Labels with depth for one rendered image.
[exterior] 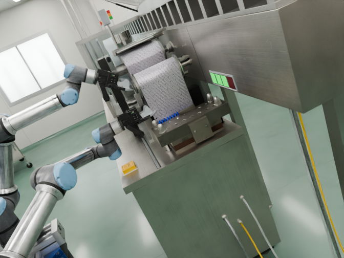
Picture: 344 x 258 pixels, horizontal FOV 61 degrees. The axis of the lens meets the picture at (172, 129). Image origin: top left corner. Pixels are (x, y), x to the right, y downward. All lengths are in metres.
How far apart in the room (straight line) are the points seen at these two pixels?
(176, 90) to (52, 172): 0.76
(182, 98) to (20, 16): 5.91
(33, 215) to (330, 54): 1.12
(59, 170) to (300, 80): 0.94
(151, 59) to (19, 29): 5.62
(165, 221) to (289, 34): 1.08
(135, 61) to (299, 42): 1.12
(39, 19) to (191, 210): 6.14
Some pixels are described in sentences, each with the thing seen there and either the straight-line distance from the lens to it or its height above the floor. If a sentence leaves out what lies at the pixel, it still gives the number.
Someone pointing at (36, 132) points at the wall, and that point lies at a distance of 7.48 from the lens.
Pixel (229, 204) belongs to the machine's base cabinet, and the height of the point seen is 0.52.
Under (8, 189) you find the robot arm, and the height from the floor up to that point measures 1.05.
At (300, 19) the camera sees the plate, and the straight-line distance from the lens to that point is 0.87.
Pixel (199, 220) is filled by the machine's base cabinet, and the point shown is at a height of 0.52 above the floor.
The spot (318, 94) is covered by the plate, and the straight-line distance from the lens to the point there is 0.93.
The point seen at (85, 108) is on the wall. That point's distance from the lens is 7.24.
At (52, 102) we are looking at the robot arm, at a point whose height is 1.38.
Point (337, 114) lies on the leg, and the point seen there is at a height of 1.04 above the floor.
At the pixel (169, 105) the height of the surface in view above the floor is 1.09.
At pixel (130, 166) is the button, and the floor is 0.92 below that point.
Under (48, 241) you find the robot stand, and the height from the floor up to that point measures 0.74.
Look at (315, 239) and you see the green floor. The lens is 2.10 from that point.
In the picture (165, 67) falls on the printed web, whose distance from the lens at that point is 1.59.
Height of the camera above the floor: 1.54
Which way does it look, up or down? 21 degrees down
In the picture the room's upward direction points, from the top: 24 degrees counter-clockwise
